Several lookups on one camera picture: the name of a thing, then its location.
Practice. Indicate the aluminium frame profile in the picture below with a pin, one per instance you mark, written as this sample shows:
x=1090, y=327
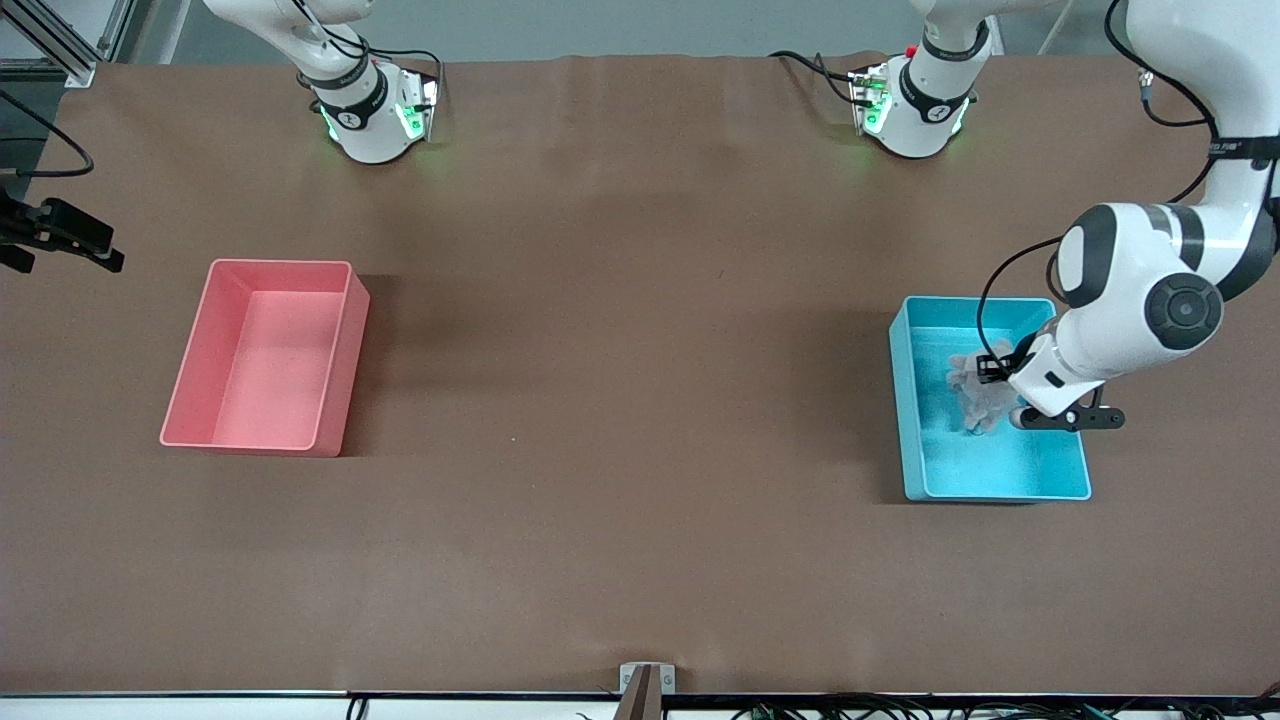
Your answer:
x=80, y=72

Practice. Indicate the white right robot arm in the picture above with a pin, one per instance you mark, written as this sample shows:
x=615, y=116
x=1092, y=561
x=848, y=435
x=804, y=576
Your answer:
x=365, y=130

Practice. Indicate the grey metal bracket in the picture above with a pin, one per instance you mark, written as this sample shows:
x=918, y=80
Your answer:
x=668, y=680

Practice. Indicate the pink plastic box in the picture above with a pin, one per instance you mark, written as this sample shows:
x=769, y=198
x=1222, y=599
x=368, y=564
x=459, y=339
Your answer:
x=270, y=370

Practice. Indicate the brown table cover mat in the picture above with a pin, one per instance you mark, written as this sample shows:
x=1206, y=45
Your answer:
x=640, y=400

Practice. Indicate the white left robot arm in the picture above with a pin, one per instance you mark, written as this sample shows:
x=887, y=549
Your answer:
x=1130, y=270

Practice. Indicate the blue plastic box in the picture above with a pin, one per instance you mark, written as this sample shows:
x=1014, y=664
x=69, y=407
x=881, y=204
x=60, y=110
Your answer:
x=1000, y=465

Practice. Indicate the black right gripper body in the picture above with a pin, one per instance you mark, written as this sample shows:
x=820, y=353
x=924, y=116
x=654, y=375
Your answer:
x=38, y=229

